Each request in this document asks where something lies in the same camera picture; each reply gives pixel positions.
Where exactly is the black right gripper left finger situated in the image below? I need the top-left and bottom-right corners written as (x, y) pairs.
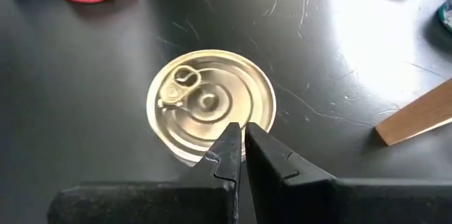
top-left (47, 122), bottom-right (244, 224)

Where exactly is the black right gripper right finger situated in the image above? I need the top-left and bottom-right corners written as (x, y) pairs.
top-left (244, 121), bottom-right (452, 224)

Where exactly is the gold-lid can white label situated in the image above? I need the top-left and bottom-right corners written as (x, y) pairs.
top-left (145, 49), bottom-right (278, 165)

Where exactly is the wooden slatted shelf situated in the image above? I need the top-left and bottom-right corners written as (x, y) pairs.
top-left (374, 78), bottom-right (452, 146)

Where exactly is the black table mat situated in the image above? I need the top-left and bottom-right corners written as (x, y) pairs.
top-left (0, 0), bottom-right (452, 224)

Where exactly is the teal white label can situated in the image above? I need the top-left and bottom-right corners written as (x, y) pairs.
top-left (436, 0), bottom-right (452, 34)

